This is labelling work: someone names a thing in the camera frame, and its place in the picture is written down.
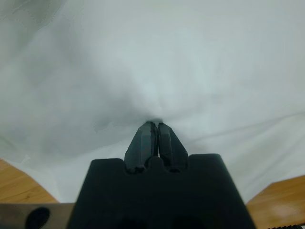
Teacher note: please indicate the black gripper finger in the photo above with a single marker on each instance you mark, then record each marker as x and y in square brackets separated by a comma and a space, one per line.
[140, 148]
[171, 150]

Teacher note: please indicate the white t-shirt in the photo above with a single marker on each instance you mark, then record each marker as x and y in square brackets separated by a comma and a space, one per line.
[166, 59]

